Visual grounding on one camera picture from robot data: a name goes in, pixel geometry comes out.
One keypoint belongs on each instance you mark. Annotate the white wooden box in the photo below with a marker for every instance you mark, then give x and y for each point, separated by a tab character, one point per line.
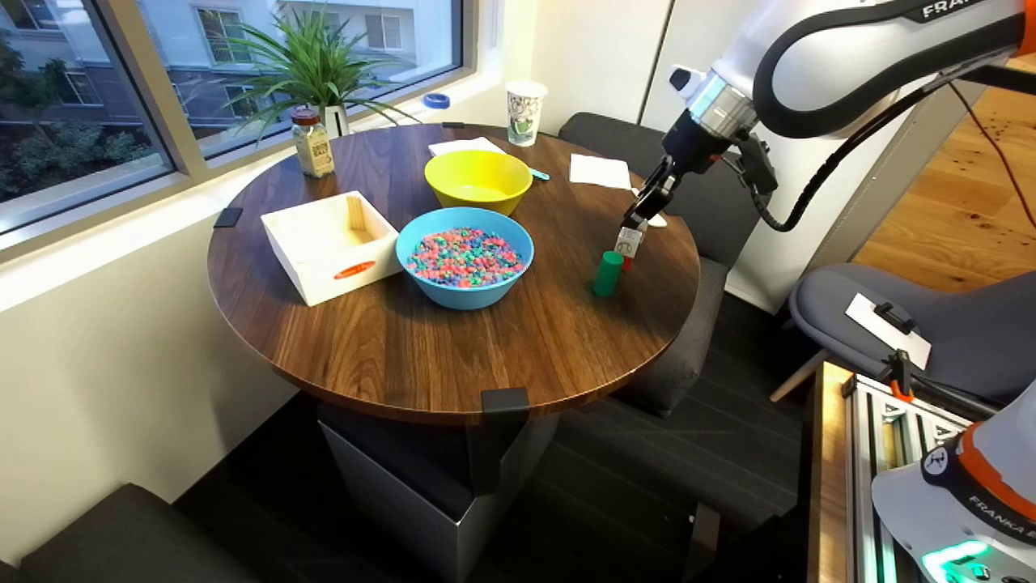
332	246

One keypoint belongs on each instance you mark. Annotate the blue bowl of beads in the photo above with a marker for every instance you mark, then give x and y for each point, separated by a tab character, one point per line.
463	257

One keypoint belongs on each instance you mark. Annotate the flat white napkin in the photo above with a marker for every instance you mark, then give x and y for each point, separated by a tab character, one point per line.
595	169

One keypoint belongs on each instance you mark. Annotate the potted green plant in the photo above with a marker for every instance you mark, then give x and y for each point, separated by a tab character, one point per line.
309	63

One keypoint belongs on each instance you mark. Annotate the grey chair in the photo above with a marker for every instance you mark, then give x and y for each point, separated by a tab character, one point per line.
975	345

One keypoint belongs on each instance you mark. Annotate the patterned paper cup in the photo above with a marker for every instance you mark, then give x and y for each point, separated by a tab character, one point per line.
525	101

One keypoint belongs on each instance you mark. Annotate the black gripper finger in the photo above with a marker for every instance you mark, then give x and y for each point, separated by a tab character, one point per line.
646	240
625	235

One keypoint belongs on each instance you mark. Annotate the yellow plastic bowl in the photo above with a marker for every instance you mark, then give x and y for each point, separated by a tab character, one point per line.
476	178

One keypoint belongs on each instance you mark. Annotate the wooden equipment cart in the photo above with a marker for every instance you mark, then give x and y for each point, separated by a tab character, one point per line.
859	431

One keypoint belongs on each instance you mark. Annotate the small spice jar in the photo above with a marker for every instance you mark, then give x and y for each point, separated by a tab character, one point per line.
311	140

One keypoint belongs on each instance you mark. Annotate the black table pedestal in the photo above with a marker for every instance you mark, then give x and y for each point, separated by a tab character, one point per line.
438	490

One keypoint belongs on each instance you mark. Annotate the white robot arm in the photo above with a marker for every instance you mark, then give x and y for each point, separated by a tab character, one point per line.
818	66

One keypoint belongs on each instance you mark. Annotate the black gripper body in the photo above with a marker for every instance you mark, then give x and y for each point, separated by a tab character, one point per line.
687	148

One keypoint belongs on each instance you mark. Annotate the green cylinder block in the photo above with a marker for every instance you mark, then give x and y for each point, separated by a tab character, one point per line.
607	273

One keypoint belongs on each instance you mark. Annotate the folded white napkin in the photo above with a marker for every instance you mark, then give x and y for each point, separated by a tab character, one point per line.
480	142

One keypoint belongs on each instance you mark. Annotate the grey orange robot base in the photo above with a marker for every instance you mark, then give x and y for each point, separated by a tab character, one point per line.
965	513

